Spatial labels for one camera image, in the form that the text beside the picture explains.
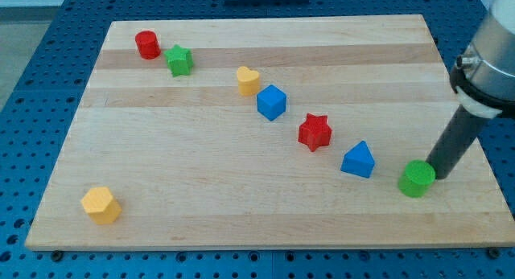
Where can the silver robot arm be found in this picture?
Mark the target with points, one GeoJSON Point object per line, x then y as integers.
{"type": "Point", "coordinates": [483, 76]}

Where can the yellow hexagon block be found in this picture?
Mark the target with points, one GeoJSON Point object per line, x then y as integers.
{"type": "Point", "coordinates": [101, 206]}

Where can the wooden board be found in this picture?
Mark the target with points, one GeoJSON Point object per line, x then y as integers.
{"type": "Point", "coordinates": [195, 166]}

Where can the blue cube block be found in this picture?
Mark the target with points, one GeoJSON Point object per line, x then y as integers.
{"type": "Point", "coordinates": [271, 102]}

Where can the yellow heart block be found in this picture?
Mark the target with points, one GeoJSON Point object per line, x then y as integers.
{"type": "Point", "coordinates": [249, 81]}

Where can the red star block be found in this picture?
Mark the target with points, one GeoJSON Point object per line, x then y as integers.
{"type": "Point", "coordinates": [315, 132]}

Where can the blue triangle block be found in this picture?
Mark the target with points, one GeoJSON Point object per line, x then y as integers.
{"type": "Point", "coordinates": [359, 161]}

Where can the green star block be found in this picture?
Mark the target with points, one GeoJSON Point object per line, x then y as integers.
{"type": "Point", "coordinates": [179, 60]}

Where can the red cylinder block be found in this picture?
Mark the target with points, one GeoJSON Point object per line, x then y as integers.
{"type": "Point", "coordinates": [147, 44]}

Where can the green cylinder block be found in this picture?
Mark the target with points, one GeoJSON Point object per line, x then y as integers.
{"type": "Point", "coordinates": [416, 179]}

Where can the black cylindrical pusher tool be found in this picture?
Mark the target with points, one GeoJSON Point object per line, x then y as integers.
{"type": "Point", "coordinates": [461, 131]}

